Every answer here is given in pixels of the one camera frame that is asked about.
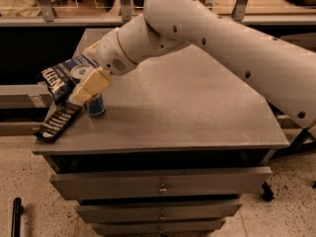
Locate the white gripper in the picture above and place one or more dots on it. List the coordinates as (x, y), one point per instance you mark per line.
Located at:
(111, 54)

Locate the red bull can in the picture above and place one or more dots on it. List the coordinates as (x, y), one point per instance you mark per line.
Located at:
(95, 108)

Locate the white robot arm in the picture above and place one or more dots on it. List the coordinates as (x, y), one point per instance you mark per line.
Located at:
(282, 72)

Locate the blue chip bag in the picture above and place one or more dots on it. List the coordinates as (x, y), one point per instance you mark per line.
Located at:
(62, 78)

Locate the black snack bar wrapper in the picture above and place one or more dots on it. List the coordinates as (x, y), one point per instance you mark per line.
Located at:
(58, 122)

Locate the top grey drawer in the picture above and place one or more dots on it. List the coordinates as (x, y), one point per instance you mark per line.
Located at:
(160, 183)

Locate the grey drawer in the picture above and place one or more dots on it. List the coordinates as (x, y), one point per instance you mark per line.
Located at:
(158, 227)
(160, 183)
(159, 211)

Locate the grey drawer cabinet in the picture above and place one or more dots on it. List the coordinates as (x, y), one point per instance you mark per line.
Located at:
(180, 111)

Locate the middle grey drawer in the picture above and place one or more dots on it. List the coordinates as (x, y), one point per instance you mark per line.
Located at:
(159, 211)

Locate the bottom grey drawer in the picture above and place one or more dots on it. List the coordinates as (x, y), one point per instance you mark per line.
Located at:
(158, 227)

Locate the black cabinet caster wheel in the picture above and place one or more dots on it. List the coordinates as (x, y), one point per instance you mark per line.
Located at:
(268, 194)

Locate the black stand leg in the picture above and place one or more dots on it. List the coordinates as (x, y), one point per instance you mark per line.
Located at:
(302, 143)

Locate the grey horizontal rail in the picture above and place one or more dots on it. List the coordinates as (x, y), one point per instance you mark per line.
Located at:
(266, 20)

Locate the middle grey railing bracket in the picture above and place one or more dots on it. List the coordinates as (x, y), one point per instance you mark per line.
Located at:
(125, 10)

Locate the grey railing bracket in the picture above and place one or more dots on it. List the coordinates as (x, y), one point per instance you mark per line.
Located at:
(47, 11)
(125, 10)
(239, 10)

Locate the left grey railing bracket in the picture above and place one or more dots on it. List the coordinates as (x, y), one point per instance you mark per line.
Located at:
(47, 11)

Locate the black floor post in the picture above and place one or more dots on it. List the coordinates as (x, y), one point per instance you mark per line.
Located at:
(17, 212)

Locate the right grey railing bracket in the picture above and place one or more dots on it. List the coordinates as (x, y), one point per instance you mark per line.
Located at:
(239, 10)

